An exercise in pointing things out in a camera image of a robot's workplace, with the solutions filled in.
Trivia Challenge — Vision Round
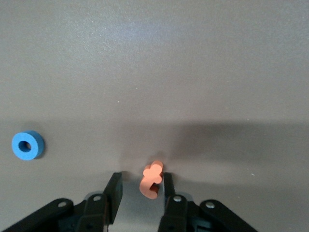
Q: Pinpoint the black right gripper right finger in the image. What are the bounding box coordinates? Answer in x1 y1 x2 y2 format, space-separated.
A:
158 173 256 232

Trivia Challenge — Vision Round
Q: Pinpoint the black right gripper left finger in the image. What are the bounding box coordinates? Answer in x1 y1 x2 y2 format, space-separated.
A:
2 172 124 232

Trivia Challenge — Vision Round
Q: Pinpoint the orange foam letter t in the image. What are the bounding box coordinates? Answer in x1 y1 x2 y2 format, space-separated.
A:
139 160 164 200

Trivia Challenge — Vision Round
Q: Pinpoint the blue foam letter o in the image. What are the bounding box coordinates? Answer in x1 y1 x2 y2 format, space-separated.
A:
11 130 45 161

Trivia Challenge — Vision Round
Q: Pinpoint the brown paper table cover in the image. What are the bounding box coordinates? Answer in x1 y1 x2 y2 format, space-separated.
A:
0 0 309 232

